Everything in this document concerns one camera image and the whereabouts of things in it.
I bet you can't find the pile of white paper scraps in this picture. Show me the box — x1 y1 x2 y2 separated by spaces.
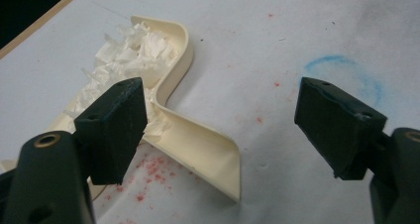
63 21 181 145

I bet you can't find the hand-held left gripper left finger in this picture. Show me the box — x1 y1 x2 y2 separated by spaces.
73 76 149 186

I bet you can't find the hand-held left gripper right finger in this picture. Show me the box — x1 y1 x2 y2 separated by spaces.
293 76 388 181

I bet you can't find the cream plastic dustpan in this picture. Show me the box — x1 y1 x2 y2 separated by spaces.
0 15 242 204

